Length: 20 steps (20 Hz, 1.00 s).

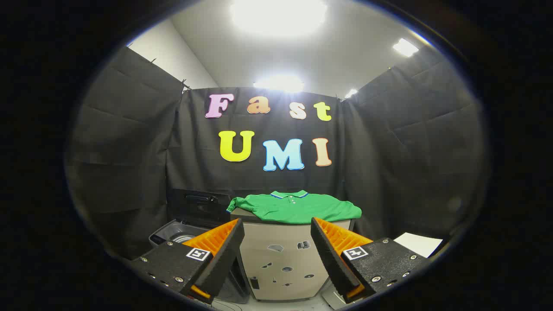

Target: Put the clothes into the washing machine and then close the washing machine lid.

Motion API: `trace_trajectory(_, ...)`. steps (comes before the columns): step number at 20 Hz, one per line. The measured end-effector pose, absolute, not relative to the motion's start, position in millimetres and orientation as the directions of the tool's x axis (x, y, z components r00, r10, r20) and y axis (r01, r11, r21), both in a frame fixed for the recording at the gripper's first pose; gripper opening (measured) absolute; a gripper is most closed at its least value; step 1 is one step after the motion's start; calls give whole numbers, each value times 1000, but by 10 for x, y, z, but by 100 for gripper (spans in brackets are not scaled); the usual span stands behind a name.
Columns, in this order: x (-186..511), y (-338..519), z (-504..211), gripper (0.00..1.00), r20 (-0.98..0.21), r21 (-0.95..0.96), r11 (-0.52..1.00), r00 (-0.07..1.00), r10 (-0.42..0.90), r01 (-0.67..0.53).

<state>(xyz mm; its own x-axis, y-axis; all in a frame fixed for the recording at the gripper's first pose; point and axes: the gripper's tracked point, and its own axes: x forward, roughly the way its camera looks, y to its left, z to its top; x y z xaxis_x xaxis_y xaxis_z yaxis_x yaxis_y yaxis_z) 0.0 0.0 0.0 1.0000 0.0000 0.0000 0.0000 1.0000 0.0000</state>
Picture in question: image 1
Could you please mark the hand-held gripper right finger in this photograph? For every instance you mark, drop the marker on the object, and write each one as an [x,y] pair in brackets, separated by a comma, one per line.
[330,255]

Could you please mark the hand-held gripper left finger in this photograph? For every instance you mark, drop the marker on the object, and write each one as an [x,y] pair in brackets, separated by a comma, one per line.
[224,255]

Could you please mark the white flat board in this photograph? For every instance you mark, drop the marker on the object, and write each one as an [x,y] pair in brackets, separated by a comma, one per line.
[419,244]

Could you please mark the black backdrop cloth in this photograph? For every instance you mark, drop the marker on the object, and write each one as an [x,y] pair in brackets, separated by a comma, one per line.
[129,151]

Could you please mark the dark glass washing machine lid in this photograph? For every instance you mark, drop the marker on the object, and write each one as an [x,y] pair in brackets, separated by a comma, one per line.
[198,207]

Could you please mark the grey washing machine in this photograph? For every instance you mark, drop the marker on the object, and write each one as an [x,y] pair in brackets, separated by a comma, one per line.
[173,233]

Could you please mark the green polo shirt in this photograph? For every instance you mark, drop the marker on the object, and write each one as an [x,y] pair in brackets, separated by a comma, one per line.
[298,207]

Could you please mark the large ceiling light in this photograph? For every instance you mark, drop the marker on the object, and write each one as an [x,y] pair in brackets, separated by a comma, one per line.
[278,15]

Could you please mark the ceiling light panel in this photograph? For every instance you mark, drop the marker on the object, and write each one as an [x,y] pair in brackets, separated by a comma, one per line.
[405,47]
[280,83]

